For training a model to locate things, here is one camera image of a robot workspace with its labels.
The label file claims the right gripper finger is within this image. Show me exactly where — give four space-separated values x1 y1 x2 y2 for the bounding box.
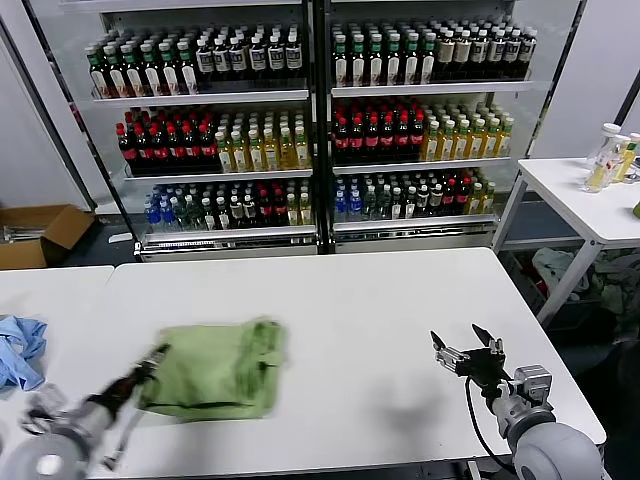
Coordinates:
471 323 506 355
430 329 472 374

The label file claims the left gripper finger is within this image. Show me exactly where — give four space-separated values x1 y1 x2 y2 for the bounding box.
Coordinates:
141 343 169 377
147 344 172 379

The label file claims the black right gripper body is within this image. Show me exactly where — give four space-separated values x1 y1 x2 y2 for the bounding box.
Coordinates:
451 346 512 397

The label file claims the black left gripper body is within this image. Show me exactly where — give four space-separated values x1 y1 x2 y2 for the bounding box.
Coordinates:
86 366 154 419

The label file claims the light green polo shirt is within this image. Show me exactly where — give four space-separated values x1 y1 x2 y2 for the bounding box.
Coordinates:
137 315 290 422

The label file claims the dark mesh laundry crate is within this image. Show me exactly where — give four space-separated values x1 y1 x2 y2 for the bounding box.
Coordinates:
501 249 551 314

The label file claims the pale grey crumpled cloth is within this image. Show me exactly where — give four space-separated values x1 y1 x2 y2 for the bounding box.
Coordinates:
531 248 591 304

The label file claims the light blue crumpled cloth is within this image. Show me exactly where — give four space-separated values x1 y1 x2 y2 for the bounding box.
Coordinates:
0 314 49 392

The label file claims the glass beverage display cabinet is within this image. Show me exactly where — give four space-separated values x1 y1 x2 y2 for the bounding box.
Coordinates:
313 0 586 255
20 0 327 264

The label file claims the white cabinet shelf board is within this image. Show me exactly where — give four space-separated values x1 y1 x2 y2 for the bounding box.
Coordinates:
90 88 311 108
140 224 318 241
122 168 314 183
330 80 535 100
332 216 499 235
332 157 514 177

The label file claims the grey green cloth pile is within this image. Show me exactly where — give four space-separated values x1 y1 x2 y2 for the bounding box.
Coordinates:
592 252 640 349

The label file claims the brown cardboard box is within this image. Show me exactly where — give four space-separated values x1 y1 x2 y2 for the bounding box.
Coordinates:
0 203 96 271

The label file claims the small white side table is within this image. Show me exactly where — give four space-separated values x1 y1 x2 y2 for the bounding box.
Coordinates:
492 157 640 327

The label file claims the silver metal parts bundle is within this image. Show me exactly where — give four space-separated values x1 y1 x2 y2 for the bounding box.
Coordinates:
2 224 53 245

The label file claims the yellow tea drink bottle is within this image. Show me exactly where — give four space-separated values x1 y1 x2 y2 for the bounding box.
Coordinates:
484 119 501 160
277 127 296 171
441 121 457 162
424 121 442 163
231 129 249 174
246 128 265 173
215 130 234 174
262 128 280 172
470 120 486 161
455 120 472 162
292 125 312 170
498 118 515 159

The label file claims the clear bottle with yellow liquid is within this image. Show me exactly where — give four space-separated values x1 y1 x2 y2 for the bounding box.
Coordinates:
583 134 632 195

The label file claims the green-cap yellow juice bottle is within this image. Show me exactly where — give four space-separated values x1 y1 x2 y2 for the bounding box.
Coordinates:
615 132 640 184

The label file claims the tall clear white-cap bottle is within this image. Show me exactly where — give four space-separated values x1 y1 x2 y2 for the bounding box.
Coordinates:
601 123 623 166

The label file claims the white cap navy label bottle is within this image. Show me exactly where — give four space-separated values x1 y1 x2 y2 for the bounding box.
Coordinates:
194 38 215 82
211 37 232 81
266 33 287 78
284 32 305 77
505 30 524 80
229 36 250 80
472 30 490 81
489 30 507 81
247 35 268 79
521 29 540 79

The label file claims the white cap beige label bottle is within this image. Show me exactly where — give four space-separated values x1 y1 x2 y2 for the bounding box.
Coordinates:
455 31 474 82
437 31 456 83

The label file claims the green cap dark tea bottle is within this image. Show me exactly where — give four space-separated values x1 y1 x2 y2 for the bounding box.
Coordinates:
139 44 163 97
333 34 350 88
176 41 199 95
404 33 421 87
351 34 368 88
421 33 438 86
86 46 110 99
386 34 403 87
121 45 146 98
105 46 128 98
157 43 181 96
368 34 385 88

